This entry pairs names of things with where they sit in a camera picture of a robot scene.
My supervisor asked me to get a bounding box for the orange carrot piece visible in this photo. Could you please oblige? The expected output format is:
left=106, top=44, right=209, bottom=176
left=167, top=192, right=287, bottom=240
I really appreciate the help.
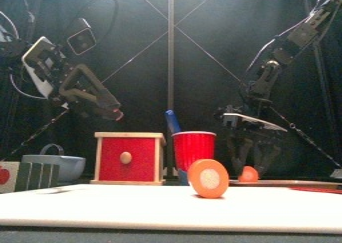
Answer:
left=238, top=165, right=261, bottom=183

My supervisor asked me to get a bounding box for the orange carrot slice with velcro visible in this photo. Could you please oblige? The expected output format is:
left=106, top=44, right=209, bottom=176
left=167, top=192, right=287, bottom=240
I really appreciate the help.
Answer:
left=187, top=158, right=231, bottom=199

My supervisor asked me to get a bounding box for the wooden board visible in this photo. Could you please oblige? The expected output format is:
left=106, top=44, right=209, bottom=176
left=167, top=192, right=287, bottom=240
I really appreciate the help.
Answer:
left=229, top=179, right=342, bottom=190

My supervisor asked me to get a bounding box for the red plastic cup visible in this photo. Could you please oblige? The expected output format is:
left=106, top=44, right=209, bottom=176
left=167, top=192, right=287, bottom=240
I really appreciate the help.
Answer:
left=171, top=130, right=218, bottom=185

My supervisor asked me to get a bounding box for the flat red mat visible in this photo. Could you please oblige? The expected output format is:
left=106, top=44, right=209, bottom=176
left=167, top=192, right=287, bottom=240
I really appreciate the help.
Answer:
left=289, top=186, right=342, bottom=195

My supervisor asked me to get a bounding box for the blue marker pen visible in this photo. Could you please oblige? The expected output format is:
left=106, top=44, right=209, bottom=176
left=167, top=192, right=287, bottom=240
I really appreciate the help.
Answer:
left=165, top=109, right=183, bottom=135

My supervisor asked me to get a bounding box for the red wooden drawer box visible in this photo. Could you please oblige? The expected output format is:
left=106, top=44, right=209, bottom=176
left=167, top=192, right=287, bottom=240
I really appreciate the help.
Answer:
left=90, top=131, right=167, bottom=186

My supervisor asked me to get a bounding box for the light blue bowl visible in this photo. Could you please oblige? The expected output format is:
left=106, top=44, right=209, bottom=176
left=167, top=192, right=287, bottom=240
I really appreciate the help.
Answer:
left=20, top=154, right=87, bottom=184

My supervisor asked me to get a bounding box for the white cutting board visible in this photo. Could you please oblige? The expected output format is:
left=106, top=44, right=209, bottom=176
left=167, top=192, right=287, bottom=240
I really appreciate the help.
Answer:
left=0, top=183, right=342, bottom=235

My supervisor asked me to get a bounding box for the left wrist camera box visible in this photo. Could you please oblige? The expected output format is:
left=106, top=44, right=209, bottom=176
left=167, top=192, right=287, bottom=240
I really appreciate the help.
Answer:
left=66, top=17, right=99, bottom=57

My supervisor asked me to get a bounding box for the grey vertical frame pole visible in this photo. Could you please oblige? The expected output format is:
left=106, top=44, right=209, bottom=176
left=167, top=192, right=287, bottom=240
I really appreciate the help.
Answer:
left=166, top=0, right=177, bottom=179

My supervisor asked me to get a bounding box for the black looped camera cable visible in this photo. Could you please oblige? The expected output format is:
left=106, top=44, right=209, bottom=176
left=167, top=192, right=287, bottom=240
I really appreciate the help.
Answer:
left=66, top=0, right=120, bottom=41

